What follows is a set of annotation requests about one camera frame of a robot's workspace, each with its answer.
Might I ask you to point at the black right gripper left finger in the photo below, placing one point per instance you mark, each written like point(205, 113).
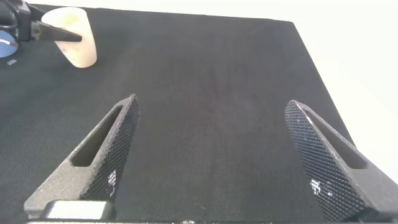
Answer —
point(62, 183)

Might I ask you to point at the beige plastic cup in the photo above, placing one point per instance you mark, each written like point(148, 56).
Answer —
point(82, 53)

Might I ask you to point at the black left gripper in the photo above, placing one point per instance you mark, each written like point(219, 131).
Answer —
point(23, 21)

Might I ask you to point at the small grey tape piece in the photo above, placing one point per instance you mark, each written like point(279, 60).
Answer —
point(12, 62)

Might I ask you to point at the blue plastic cup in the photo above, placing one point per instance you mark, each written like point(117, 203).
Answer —
point(4, 51)

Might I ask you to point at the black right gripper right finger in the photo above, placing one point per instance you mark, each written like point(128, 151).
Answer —
point(329, 161)

